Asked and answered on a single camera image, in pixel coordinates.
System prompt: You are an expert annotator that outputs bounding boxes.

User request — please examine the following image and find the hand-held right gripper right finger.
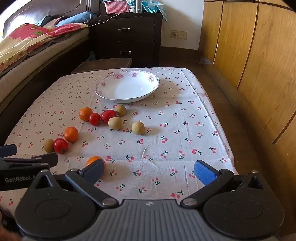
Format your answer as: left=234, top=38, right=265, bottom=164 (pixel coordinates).
left=180, top=159, right=270, bottom=208

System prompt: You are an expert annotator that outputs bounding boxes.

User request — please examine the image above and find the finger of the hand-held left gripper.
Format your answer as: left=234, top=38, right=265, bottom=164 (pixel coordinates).
left=0, top=152, right=59, bottom=167
left=0, top=144, right=18, bottom=158

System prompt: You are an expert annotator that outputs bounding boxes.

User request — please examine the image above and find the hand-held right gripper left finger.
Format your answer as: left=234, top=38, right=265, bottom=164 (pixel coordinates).
left=26, top=159, right=119, bottom=208

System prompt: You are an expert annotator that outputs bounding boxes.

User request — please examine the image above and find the orange mandarin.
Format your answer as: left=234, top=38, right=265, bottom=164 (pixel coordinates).
left=86, top=156, right=106, bottom=173
left=79, top=107, right=93, bottom=121
left=64, top=126, right=79, bottom=143

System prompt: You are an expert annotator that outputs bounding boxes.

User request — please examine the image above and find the tan longan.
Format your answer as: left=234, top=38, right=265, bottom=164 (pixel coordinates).
left=131, top=121, right=145, bottom=135
left=44, top=138, right=55, bottom=153
left=115, top=104, right=127, bottom=116
left=108, top=116, right=123, bottom=130

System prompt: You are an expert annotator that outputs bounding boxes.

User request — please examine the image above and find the round red cherry tomato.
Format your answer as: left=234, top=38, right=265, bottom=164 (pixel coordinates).
left=54, top=138, right=69, bottom=154
left=88, top=113, right=101, bottom=126

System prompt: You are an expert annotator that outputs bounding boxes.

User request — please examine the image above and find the oval red tomato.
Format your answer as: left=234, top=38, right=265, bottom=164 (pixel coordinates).
left=101, top=109, right=116, bottom=124

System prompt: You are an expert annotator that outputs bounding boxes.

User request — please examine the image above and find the white floral bowl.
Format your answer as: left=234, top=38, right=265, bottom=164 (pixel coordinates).
left=95, top=70, right=160, bottom=104

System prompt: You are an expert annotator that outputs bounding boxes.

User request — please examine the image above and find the cherry print tablecloth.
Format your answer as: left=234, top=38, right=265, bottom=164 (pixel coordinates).
left=0, top=67, right=239, bottom=217

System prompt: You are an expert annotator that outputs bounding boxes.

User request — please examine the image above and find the bed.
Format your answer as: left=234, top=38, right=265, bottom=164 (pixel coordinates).
left=0, top=0, right=91, bottom=144

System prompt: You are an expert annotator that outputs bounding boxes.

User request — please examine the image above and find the dark wooden stool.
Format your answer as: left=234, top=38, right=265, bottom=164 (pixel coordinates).
left=70, top=57, right=133, bottom=75

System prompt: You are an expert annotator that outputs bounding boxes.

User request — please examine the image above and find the red yellow floral blanket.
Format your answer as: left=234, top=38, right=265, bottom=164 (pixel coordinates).
left=0, top=23, right=89, bottom=73

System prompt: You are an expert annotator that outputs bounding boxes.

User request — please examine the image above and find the dark wooden nightstand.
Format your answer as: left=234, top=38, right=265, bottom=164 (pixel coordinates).
left=89, top=13, right=162, bottom=68

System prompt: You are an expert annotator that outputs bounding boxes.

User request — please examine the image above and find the blue pillow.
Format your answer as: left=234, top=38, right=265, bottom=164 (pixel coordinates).
left=37, top=11, right=98, bottom=29

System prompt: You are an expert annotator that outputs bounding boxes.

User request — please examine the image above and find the pink basket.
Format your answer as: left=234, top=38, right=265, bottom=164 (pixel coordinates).
left=104, top=1, right=130, bottom=14

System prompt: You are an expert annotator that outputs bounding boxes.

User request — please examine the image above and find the teal crumpled wrapping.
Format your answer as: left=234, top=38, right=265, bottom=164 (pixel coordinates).
left=141, top=0, right=167, bottom=22

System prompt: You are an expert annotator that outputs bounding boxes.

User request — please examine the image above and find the wall outlet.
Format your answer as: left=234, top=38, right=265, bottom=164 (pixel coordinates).
left=171, top=30, right=187, bottom=39

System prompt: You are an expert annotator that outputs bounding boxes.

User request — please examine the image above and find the white cable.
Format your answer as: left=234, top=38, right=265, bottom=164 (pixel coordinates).
left=90, top=9, right=123, bottom=24

